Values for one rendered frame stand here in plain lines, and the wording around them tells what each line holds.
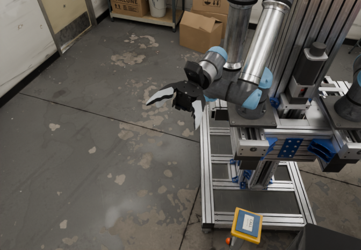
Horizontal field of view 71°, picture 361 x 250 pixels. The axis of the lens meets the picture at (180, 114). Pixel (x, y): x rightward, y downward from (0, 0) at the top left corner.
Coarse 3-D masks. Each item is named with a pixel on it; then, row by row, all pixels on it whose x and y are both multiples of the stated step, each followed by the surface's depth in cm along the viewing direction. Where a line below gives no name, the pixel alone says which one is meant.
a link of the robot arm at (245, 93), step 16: (272, 0) 90; (288, 0) 81; (272, 16) 82; (256, 32) 85; (272, 32) 83; (256, 48) 84; (256, 64) 84; (240, 80) 86; (256, 80) 85; (240, 96) 86; (256, 96) 84
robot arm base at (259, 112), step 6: (264, 102) 118; (240, 108) 122; (246, 108) 119; (258, 108) 118; (264, 108) 121; (240, 114) 123; (246, 114) 120; (252, 114) 119; (258, 114) 120; (264, 114) 123
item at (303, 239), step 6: (306, 228) 117; (300, 234) 124; (306, 234) 115; (294, 240) 130; (300, 240) 124; (306, 240) 113; (288, 246) 138; (294, 246) 128; (300, 246) 121; (306, 246) 112
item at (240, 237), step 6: (246, 210) 122; (234, 216) 120; (234, 222) 118; (234, 228) 116; (234, 234) 115; (240, 234) 115; (246, 234) 115; (258, 234) 115; (234, 240) 138; (240, 240) 130; (252, 240) 113; (258, 240) 113; (234, 246) 138; (240, 246) 135
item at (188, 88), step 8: (184, 80) 75; (208, 80) 77; (184, 88) 72; (192, 88) 72; (200, 88) 73; (176, 96) 73; (184, 96) 72; (192, 96) 70; (176, 104) 76; (184, 104) 75; (192, 112) 75
